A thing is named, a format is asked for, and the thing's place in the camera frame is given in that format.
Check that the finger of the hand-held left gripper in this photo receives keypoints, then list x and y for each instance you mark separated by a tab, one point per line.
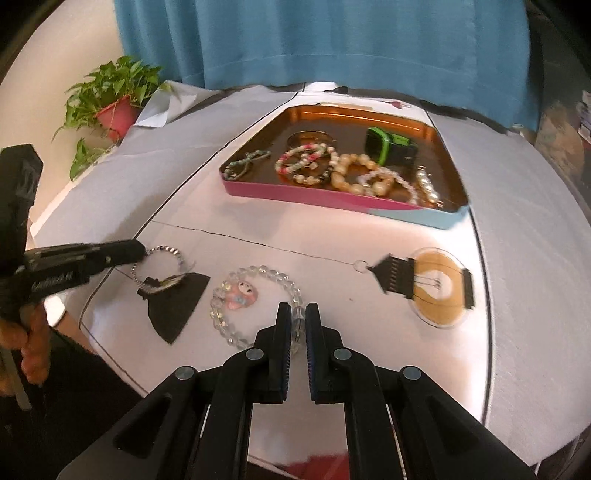
122	254

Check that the dark clothing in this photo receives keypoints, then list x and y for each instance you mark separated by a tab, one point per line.
78	383

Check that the person's left hand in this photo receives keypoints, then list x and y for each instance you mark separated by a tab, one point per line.
36	350

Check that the pink metal tray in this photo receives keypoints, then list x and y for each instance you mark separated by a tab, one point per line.
351	198

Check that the round clear coil disc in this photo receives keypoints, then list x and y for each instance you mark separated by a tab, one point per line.
443	316

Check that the patterned red yellow cloth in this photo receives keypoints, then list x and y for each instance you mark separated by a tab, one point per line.
300	468

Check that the green leafy plant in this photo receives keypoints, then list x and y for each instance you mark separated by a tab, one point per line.
117	76

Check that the brown wooden board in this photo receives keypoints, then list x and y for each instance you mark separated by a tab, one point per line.
558	134

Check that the pale folded paper sheet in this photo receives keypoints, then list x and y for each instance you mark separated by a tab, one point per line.
161	108

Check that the blue curtain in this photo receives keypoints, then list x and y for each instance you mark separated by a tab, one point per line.
323	41

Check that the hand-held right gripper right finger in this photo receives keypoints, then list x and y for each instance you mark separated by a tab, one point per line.
310	360

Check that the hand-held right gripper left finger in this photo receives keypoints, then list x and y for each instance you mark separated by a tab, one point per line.
279	350

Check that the gold bangle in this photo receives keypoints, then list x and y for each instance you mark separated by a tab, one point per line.
300	136

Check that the red flower pot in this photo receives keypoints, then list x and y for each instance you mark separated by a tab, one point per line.
117	115

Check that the grey table sheet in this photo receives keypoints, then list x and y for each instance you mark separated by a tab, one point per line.
521	254
138	175

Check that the small pink trinket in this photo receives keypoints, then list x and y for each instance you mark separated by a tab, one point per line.
401	104

